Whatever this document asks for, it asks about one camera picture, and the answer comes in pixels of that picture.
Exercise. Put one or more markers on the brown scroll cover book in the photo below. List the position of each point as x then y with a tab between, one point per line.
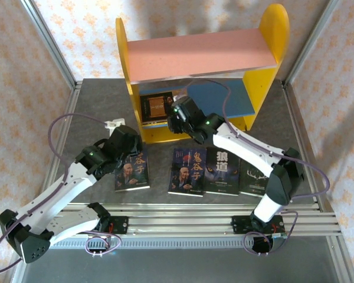
154	106

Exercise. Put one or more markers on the dark blue old-man cover book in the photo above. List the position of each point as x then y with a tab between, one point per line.
187	174
135	177

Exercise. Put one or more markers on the black wolf eyes book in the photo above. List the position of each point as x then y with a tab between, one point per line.
221	174

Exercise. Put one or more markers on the black antler cover book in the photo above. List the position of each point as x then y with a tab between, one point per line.
250	182

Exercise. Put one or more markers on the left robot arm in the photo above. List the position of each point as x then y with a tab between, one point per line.
47	203

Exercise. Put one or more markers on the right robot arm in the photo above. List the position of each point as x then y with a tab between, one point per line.
247	147

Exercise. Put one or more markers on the yellow cartoon cover book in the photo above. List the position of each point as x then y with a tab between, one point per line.
156	123

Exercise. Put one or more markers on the yellow pink blue bookshelf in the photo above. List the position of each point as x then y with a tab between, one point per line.
194	56

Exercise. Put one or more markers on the aluminium mounting rails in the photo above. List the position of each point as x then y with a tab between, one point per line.
180	221

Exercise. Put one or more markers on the small green circuit board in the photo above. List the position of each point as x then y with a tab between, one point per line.
280	236

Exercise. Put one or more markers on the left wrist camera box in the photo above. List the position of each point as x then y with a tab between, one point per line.
115	123

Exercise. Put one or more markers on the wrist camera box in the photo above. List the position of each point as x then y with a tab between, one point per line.
182	98
115	123

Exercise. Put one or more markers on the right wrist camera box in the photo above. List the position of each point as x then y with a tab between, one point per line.
182	98

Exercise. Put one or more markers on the aluminium table edge rail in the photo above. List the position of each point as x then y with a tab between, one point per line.
292	103
72	95

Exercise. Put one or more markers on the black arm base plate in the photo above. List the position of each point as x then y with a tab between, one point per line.
239	225
121	225

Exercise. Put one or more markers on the aluminium frame post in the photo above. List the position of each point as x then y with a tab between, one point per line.
309	44
52	44

